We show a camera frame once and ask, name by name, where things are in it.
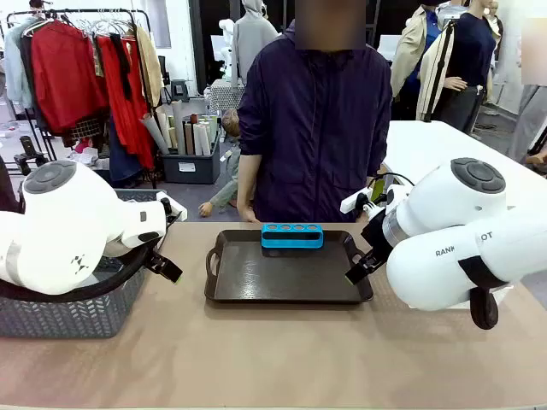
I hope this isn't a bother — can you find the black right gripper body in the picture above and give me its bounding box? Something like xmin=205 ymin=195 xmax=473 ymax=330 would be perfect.
xmin=361 ymin=211 xmax=392 ymax=257

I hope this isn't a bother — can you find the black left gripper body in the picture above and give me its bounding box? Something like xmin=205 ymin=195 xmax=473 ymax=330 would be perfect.
xmin=143 ymin=245 xmax=170 ymax=272

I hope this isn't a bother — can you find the person's right forearm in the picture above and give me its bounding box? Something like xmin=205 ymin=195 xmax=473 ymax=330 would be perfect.
xmin=237 ymin=153 xmax=262 ymax=211

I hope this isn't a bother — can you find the person's right hand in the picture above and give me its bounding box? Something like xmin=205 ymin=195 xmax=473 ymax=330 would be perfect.
xmin=238 ymin=205 xmax=262 ymax=224

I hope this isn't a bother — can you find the blue test tube rack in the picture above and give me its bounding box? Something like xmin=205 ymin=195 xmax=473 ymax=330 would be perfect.
xmin=261 ymin=222 xmax=325 ymax=259

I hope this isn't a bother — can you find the dark brown plastic tray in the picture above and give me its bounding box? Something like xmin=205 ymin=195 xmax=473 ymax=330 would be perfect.
xmin=204 ymin=229 xmax=375 ymax=305

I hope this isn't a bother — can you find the dark gray storage bin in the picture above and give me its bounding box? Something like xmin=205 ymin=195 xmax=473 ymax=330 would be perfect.
xmin=161 ymin=132 xmax=222 ymax=185

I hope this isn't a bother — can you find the white table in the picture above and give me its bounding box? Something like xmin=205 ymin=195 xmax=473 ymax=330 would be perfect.
xmin=382 ymin=120 xmax=547 ymax=210

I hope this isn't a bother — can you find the large gray woven-pattern basket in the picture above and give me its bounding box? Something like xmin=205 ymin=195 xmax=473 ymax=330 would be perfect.
xmin=0 ymin=255 xmax=149 ymax=339

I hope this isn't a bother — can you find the doll in gray clothes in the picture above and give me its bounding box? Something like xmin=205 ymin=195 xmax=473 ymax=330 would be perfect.
xmin=198 ymin=108 xmax=243 ymax=217

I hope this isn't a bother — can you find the person in purple jacket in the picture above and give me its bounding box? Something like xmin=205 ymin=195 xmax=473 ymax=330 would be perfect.
xmin=237 ymin=19 xmax=393 ymax=224

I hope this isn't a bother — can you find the brown paper roll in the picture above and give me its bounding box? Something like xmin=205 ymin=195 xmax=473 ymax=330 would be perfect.
xmin=183 ymin=121 xmax=196 ymax=156

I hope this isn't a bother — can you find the slanted gray paper roll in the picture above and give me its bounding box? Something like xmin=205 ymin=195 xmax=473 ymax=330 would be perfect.
xmin=140 ymin=113 xmax=171 ymax=155

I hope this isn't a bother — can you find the white paper roll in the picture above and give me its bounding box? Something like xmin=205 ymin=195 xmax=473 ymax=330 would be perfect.
xmin=199 ymin=123 xmax=213 ymax=157

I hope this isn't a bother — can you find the tall gray paper roll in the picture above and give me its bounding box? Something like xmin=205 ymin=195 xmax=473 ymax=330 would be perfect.
xmin=172 ymin=101 xmax=187 ymax=155

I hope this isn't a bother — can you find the red dress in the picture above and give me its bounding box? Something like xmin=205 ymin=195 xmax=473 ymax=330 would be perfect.
xmin=97 ymin=34 xmax=156 ymax=170

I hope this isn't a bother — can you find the cream coat with black stripe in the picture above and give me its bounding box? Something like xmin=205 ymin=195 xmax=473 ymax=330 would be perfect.
xmin=416 ymin=20 xmax=457 ymax=123

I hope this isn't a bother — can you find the black stool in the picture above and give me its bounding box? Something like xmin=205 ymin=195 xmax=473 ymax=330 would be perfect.
xmin=170 ymin=79 xmax=191 ymax=103

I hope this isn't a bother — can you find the mannequin in beige coat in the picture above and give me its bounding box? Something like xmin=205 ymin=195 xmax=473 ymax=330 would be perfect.
xmin=391 ymin=3 xmax=444 ymax=100

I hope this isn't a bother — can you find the person in gray trousers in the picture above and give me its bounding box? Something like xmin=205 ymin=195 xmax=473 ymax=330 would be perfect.
xmin=508 ymin=16 xmax=547 ymax=166

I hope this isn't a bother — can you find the mannequin in navy top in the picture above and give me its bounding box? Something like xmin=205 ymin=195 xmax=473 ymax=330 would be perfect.
xmin=435 ymin=0 xmax=499 ymax=134

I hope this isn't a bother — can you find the beige garment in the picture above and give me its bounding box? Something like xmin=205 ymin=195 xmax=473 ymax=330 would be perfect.
xmin=135 ymin=25 xmax=166 ymax=108

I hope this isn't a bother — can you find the black scarf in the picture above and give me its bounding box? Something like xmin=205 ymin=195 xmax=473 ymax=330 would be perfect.
xmin=109 ymin=32 xmax=133 ymax=102

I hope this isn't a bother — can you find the red jacket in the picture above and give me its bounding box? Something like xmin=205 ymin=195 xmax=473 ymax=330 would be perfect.
xmin=30 ymin=20 xmax=110 ymax=136

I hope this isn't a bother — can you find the black clothes rack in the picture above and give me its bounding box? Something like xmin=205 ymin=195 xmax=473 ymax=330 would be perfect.
xmin=6 ymin=8 xmax=157 ymax=190

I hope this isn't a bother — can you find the mannequin in gray hoodie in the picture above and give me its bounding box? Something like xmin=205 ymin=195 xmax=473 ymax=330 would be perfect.
xmin=232 ymin=0 xmax=279 ymax=85

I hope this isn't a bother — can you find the light gray-blue garment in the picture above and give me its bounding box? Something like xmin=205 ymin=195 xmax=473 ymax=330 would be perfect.
xmin=3 ymin=16 xmax=34 ymax=110

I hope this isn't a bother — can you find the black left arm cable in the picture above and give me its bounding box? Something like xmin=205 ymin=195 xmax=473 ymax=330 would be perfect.
xmin=0 ymin=243 xmax=157 ymax=302

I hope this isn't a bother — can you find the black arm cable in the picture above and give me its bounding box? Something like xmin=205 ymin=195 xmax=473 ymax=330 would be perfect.
xmin=459 ymin=255 xmax=514 ymax=331
xmin=0 ymin=243 xmax=157 ymax=302

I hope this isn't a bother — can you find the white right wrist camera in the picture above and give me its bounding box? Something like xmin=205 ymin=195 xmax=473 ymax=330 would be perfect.
xmin=340 ymin=190 xmax=369 ymax=214

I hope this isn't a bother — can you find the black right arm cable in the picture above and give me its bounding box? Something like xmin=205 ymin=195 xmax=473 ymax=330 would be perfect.
xmin=459 ymin=255 xmax=514 ymax=331

